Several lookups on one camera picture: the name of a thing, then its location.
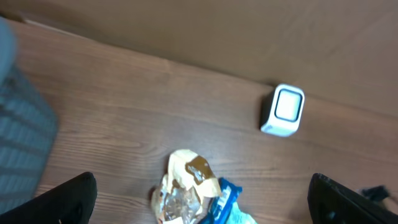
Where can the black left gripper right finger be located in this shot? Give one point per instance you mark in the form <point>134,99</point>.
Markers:
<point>331,202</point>

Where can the blue cookie packet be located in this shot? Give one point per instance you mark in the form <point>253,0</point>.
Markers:
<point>221,206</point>

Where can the grey plastic mesh basket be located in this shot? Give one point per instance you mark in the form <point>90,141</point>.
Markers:
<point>29,127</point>

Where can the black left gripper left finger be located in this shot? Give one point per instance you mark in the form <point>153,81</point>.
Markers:
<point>70,202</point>

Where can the beige brown snack bag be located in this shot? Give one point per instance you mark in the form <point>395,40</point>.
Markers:
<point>187,186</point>

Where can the light teal snack packet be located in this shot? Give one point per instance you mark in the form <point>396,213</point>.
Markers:
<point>238,217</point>

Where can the white barcode scanner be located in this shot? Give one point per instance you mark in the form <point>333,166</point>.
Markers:
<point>281,110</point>

